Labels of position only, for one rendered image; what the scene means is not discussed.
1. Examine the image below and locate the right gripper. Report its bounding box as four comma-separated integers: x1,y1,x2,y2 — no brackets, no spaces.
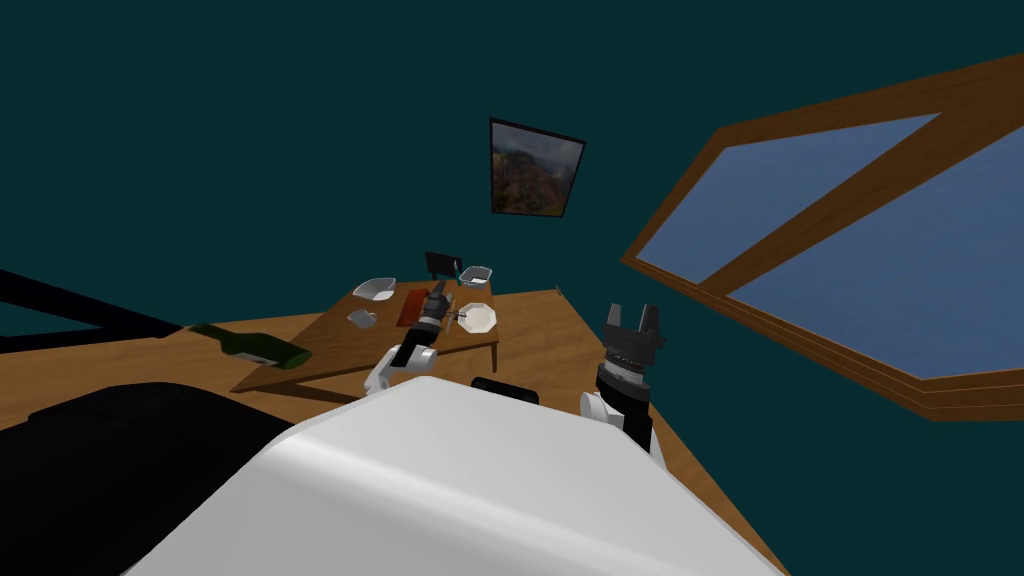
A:
601,303,666,371

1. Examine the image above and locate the white octagonal plate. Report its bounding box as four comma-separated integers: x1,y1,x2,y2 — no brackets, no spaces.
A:
456,301,499,336

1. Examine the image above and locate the white round bowl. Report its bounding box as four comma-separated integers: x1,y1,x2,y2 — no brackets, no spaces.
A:
351,276,398,304

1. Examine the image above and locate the brown wooden table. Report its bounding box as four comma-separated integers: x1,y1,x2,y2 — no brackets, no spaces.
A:
230,278,502,395

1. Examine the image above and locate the framed landscape picture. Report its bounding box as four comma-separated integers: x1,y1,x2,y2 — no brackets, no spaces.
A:
488,117,588,220

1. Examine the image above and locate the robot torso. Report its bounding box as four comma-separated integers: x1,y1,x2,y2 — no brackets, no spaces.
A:
119,374,791,576

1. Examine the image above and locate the dark green bottle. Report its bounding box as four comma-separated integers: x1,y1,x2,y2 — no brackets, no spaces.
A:
189,321,314,372

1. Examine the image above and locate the wooden framed window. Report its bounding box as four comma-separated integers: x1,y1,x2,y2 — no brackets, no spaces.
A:
620,51,1024,424

